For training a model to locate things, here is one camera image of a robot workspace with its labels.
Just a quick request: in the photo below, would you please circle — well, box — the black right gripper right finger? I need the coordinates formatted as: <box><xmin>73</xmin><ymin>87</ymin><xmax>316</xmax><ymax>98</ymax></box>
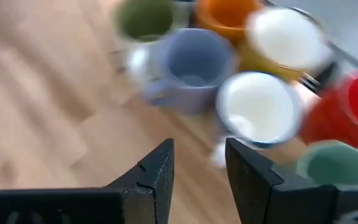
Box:
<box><xmin>224</xmin><ymin>138</ymin><xmax>358</xmax><ymax>224</ymax></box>

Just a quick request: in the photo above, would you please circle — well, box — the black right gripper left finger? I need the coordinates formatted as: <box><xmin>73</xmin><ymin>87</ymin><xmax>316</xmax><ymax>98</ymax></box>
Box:
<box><xmin>0</xmin><ymin>138</ymin><xmax>175</xmax><ymax>224</ymax></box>

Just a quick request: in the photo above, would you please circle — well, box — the sage green mug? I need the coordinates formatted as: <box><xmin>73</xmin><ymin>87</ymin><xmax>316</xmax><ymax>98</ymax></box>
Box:
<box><xmin>296</xmin><ymin>139</ymin><xmax>358</xmax><ymax>187</ymax></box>

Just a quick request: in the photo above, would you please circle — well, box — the white mug blue rim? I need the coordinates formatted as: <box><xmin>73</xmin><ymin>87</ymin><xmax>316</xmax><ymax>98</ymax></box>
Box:
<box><xmin>209</xmin><ymin>71</ymin><xmax>303</xmax><ymax>169</ymax></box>

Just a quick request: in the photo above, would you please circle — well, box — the red mug white handle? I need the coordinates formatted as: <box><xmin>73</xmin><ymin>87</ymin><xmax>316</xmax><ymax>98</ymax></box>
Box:
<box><xmin>300</xmin><ymin>73</ymin><xmax>358</xmax><ymax>150</ymax></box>

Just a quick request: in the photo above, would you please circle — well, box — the lavender grey mug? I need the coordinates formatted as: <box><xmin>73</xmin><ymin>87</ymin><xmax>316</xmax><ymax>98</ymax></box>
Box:
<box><xmin>143</xmin><ymin>27</ymin><xmax>239</xmax><ymax>114</ymax></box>

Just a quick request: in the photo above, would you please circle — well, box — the yellow mug white handle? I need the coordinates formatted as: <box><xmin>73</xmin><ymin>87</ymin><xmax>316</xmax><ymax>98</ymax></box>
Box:
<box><xmin>236</xmin><ymin>5</ymin><xmax>335</xmax><ymax>82</ymax></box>

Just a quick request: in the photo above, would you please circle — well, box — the white mug olive green interior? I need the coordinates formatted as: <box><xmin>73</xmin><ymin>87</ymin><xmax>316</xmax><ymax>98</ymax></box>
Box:
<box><xmin>110</xmin><ymin>0</ymin><xmax>192</xmax><ymax>85</ymax></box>

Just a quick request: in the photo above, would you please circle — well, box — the orange mug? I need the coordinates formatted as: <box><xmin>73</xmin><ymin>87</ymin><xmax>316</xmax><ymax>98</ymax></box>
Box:
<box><xmin>193</xmin><ymin>0</ymin><xmax>264</xmax><ymax>43</ymax></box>

